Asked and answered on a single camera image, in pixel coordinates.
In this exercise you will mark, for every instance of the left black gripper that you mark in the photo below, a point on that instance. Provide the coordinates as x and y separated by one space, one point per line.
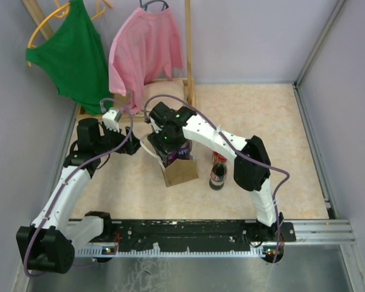
132 146

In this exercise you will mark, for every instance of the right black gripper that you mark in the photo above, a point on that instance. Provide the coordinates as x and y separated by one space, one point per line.
155 139

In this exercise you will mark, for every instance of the purple soda can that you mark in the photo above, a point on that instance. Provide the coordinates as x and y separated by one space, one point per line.
170 158
183 152

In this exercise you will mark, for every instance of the brown burlap canvas bag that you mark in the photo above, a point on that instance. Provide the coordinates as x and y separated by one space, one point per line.
178 172

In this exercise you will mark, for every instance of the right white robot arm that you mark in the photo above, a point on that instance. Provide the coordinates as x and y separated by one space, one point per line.
250 160

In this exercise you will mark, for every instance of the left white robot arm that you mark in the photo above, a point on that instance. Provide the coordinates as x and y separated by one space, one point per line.
48 244

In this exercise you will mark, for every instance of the cream folded cloth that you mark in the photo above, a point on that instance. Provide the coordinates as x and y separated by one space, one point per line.
161 91

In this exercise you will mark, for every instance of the red cola can front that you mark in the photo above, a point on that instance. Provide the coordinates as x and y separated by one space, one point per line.
216 157

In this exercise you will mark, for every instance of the dark cola bottle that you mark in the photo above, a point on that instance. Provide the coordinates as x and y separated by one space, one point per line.
218 175

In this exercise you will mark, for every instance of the pink t-shirt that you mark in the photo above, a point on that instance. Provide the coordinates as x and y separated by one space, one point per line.
146 45

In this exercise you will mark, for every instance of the green tank top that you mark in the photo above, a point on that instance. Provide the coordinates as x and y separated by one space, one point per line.
86 83

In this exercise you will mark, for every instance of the yellow clothes hanger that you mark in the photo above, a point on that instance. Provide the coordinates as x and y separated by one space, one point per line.
54 21

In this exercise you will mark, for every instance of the grey clothes hanger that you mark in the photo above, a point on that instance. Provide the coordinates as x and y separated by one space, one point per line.
153 5

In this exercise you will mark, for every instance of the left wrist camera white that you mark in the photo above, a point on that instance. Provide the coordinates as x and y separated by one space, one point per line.
112 118

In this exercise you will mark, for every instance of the wooden clothes rack frame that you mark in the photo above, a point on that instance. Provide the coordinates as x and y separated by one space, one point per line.
45 29

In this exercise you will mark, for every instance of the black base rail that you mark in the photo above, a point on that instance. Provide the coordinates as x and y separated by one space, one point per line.
193 235

